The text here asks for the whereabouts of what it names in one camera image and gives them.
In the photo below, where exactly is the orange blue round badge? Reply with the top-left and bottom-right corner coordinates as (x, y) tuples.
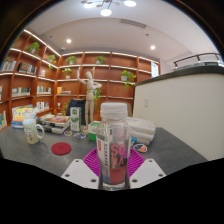
(134, 143), (149, 154)

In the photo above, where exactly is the dark blue chair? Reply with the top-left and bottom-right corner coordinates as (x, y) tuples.
(66, 98), (87, 118)

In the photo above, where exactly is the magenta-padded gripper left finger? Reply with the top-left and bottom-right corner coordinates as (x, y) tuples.
(60, 148), (101, 190)

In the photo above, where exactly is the stack of dark books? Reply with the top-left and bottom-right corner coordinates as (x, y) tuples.
(38, 113), (72, 135)

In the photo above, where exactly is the yellow striped white mug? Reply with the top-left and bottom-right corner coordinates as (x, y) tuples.
(22, 118), (45, 145)

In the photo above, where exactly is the small green white box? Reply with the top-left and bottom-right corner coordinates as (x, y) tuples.
(87, 120), (101, 142)

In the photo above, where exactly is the white partition with dark top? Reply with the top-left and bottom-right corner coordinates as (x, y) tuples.
(132, 64), (224, 162)

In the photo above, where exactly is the clear plastic drink bottle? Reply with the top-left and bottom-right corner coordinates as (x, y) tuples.
(95, 101), (133, 191)

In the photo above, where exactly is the wooden shelf unit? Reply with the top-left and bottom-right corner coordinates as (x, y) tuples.
(0, 29), (161, 133)

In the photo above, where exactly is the stack of colourful books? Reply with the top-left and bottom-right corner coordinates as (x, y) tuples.
(10, 106), (36, 130)

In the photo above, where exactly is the dark curtain rail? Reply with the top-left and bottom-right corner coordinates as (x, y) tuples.
(172, 52), (222, 69)

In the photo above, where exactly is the ceiling lamp with round lights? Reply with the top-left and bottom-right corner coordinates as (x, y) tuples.
(80, 0), (138, 18)

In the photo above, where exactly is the wooden artist mannequin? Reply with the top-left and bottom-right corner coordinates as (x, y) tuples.
(76, 67), (103, 134)

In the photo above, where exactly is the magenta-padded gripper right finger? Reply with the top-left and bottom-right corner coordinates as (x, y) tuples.
(128, 148), (167, 189)

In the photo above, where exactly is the flat round red coaster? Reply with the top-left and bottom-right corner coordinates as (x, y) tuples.
(50, 142), (72, 156)

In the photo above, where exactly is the tan chair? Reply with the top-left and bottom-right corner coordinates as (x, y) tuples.
(127, 102), (134, 118)

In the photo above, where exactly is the ceiling air vent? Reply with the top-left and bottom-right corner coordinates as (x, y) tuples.
(119, 18), (148, 29)

